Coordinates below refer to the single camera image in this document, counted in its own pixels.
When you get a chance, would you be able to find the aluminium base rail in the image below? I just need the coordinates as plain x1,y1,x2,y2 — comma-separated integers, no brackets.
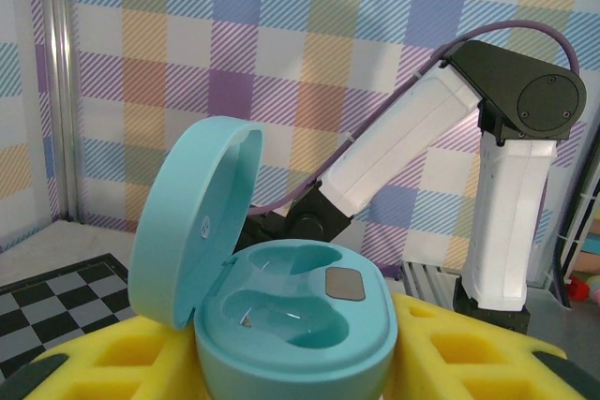
400,259,465,315

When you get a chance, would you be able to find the aluminium corner post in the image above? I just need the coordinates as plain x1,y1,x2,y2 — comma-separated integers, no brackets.
45,0,83,226

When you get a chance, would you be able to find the colourful plush toy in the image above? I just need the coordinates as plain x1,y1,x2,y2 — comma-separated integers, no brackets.
564,272,600,310

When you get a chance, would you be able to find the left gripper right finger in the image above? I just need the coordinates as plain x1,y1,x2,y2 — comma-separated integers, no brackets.
383,290,600,400

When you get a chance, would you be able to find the blue earbud charging case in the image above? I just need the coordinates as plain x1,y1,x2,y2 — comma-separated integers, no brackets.
128,118,399,400

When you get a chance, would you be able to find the black white chessboard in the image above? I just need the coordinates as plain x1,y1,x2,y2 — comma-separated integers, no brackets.
0,252,130,349

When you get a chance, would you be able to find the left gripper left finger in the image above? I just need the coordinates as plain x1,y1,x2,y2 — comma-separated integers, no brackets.
0,314,207,400

